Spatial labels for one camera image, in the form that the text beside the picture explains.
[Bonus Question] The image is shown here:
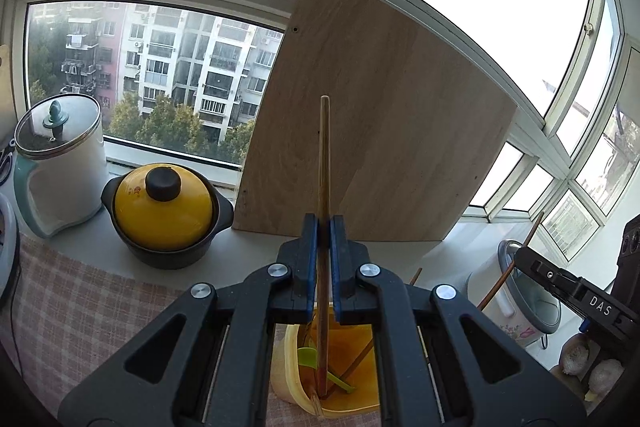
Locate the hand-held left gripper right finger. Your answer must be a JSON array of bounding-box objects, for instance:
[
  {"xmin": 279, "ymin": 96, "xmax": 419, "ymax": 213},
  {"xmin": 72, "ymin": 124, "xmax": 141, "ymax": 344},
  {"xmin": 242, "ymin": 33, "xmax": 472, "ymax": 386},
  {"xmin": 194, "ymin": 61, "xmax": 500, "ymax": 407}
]
[{"xmin": 330, "ymin": 214, "xmax": 590, "ymax": 427}]

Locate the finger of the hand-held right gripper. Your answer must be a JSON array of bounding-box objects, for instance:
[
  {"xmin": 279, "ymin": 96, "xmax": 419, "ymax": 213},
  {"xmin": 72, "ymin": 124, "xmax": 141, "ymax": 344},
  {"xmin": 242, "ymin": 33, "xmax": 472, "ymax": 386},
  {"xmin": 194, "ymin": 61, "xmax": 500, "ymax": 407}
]
[{"xmin": 515, "ymin": 247, "xmax": 629, "ymax": 342}]

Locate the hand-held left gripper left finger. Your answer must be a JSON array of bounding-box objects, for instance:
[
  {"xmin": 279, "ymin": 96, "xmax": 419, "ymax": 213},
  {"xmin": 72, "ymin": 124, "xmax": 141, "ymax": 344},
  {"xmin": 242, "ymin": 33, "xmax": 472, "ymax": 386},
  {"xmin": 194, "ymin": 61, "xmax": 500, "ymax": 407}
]
[{"xmin": 57, "ymin": 213, "xmax": 320, "ymax": 427}]

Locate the green plastic spoon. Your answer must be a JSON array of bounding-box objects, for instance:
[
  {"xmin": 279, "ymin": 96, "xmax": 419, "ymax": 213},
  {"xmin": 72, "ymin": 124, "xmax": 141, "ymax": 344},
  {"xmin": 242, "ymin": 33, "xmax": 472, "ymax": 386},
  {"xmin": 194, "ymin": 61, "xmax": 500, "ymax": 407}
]
[{"xmin": 297, "ymin": 346, "xmax": 357, "ymax": 394}]

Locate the yellow plastic container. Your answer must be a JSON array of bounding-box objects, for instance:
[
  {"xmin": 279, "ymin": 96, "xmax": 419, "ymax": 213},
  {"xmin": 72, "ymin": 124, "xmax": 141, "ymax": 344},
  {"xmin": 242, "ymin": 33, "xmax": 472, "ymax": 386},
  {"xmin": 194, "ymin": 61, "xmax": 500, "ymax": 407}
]
[{"xmin": 270, "ymin": 307, "xmax": 383, "ymax": 418}]

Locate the white rice cooker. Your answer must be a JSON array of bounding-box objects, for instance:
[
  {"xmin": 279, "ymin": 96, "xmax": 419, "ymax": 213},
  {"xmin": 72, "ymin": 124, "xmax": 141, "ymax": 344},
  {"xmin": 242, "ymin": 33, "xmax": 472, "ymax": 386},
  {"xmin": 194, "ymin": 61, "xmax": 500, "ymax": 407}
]
[{"xmin": 467, "ymin": 239, "xmax": 563, "ymax": 348}]

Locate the garlic bulb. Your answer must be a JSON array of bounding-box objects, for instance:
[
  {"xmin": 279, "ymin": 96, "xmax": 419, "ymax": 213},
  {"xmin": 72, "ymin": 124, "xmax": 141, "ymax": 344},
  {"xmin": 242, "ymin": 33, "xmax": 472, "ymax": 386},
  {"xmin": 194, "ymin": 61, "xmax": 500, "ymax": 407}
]
[
  {"xmin": 560, "ymin": 338, "xmax": 593, "ymax": 375},
  {"xmin": 587, "ymin": 358, "xmax": 626, "ymax": 395}
]

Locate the black casserole pot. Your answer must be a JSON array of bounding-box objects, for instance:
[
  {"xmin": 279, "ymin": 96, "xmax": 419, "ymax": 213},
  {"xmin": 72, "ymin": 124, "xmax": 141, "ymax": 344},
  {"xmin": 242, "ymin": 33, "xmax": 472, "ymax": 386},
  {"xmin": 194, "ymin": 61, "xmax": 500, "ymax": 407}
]
[{"xmin": 101, "ymin": 172, "xmax": 235, "ymax": 270}]

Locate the yellow casserole lid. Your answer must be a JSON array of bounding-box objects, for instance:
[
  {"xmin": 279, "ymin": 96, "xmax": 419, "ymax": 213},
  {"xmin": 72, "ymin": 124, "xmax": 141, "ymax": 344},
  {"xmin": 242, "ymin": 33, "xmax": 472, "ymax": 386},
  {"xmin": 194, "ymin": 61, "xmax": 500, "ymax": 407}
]
[{"xmin": 114, "ymin": 163, "xmax": 217, "ymax": 253}]

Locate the large wooden board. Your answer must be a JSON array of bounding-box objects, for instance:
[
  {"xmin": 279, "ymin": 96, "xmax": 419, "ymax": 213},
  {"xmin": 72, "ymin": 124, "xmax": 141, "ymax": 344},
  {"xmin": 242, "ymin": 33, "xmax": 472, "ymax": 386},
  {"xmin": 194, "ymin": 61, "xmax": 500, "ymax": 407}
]
[{"xmin": 232, "ymin": 0, "xmax": 518, "ymax": 243}]

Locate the pink plaid tablecloth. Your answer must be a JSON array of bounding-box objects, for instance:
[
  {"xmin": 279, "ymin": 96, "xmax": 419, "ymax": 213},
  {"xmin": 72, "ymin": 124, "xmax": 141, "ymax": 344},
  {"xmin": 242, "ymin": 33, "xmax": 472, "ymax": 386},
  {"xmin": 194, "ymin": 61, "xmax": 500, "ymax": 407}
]
[{"xmin": 10, "ymin": 234, "xmax": 301, "ymax": 427}]

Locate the apartment building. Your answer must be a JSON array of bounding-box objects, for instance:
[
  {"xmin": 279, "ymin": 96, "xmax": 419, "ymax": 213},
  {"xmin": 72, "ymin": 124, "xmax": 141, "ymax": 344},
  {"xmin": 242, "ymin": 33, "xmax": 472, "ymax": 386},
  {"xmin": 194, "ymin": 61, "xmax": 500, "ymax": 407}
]
[{"xmin": 27, "ymin": 2, "xmax": 283, "ymax": 165}]

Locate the white teal electric kettle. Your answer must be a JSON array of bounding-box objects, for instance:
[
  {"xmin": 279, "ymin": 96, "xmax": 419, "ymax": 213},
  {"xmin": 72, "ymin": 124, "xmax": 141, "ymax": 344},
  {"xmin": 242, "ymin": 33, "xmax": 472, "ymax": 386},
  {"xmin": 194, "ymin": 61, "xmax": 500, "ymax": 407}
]
[{"xmin": 13, "ymin": 94, "xmax": 108, "ymax": 239}]

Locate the glass kettle lid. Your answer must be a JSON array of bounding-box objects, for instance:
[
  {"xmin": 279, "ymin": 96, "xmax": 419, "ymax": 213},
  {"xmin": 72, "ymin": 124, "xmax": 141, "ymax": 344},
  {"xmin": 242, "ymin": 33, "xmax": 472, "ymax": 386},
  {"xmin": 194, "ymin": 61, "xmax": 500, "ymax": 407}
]
[{"xmin": 14, "ymin": 94, "xmax": 102, "ymax": 159}]

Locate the black cable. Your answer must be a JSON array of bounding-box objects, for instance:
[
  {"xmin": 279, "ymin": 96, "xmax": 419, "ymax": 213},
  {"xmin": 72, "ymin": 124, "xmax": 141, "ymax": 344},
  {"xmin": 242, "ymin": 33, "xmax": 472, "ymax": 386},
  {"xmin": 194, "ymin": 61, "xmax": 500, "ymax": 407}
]
[{"xmin": 9, "ymin": 277, "xmax": 25, "ymax": 363}]

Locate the white ring light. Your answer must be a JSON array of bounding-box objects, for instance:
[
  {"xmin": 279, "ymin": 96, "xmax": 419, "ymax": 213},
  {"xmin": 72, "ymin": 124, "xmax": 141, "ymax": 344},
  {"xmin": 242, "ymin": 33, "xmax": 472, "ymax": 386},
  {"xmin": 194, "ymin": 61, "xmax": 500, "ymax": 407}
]
[{"xmin": 0, "ymin": 197, "xmax": 22, "ymax": 308}]

